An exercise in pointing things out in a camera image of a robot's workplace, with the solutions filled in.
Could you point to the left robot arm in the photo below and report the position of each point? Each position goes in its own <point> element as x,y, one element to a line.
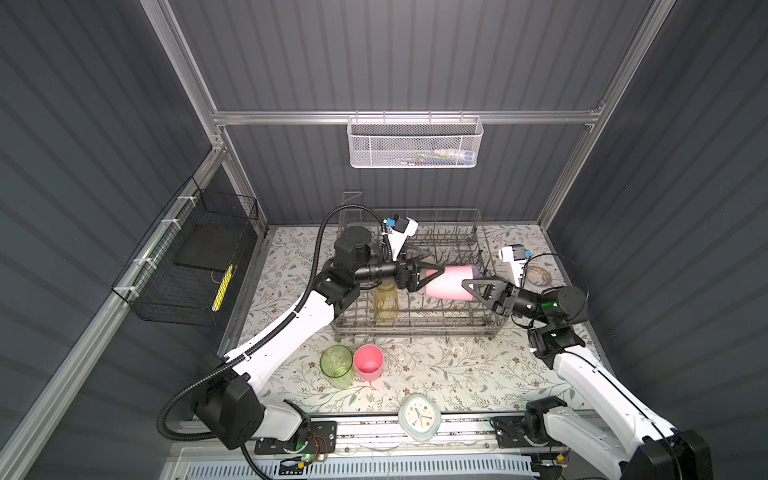
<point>223,403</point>

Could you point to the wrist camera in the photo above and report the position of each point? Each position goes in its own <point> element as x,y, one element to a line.
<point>397,230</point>
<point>514,258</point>

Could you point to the green transparent cup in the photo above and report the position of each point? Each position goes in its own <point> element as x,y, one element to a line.
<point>336,364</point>

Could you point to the black pad in basket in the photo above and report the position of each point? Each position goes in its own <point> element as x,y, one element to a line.
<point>208,248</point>

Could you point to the pink cup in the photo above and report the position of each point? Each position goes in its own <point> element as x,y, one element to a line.
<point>368,360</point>
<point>448,286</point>

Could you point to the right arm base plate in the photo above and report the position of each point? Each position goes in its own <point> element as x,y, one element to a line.
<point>513,431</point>

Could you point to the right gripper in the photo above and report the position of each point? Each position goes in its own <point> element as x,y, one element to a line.
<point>499,298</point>

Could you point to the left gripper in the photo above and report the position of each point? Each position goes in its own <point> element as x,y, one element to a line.
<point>409,281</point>

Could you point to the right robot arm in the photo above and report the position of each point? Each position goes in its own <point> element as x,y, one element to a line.
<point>639,444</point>

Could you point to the black wire wall basket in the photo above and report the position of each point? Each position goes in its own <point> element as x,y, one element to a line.
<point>157,290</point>

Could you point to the markers in white basket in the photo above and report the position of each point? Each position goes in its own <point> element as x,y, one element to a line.
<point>452,158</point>

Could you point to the white mesh wall basket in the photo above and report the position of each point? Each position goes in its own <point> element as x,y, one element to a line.
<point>375,142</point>

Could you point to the yellow marker in black basket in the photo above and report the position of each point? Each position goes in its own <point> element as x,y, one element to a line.
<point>222,289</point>

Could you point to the white square clock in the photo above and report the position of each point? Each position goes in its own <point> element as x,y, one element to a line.
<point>419,417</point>

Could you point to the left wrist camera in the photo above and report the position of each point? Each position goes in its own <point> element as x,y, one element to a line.
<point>397,230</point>

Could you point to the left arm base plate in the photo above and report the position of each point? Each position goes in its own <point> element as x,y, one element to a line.
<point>316,437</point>

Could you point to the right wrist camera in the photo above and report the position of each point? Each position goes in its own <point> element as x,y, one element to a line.
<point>514,258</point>

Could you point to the yellow transparent cup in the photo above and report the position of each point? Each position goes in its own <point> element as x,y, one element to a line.
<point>386,301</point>

